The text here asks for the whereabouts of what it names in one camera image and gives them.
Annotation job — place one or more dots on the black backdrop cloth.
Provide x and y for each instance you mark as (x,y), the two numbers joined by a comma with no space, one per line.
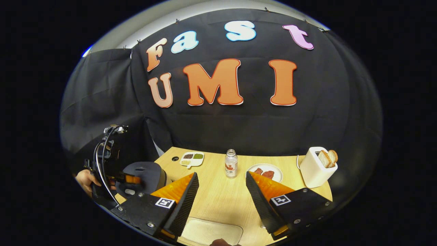
(239,130)

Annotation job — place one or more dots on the clear plastic container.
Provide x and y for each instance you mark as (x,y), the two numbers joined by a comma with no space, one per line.
(211,232)

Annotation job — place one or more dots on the toast bread slice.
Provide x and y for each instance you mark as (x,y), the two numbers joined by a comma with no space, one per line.
(333,156)
(324,159)

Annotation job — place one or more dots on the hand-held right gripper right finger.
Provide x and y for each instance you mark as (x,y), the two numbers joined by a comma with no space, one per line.
(259,205)

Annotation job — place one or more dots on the red meat piece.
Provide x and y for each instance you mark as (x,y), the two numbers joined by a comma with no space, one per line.
(258,171)
(268,174)

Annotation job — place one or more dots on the clear drink bottle red label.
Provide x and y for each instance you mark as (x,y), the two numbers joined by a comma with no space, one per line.
(231,165)

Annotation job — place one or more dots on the ceiling light panel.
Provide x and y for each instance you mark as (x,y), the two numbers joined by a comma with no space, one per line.
(87,51)

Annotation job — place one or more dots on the white round plate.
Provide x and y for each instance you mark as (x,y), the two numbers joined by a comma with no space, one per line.
(277,172)

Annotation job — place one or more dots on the white divided bean dish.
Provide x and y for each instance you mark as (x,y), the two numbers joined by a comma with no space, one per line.
(192,159)

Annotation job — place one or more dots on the black and silver rice cooker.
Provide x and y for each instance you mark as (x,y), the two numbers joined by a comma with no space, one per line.
(150,174)

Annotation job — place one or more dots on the white toaster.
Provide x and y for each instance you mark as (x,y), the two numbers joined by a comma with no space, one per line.
(314,174)

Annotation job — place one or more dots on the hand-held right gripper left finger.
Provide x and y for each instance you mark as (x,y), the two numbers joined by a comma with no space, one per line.
(186,205)

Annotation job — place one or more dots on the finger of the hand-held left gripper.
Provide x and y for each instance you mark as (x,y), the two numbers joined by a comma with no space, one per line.
(131,179)

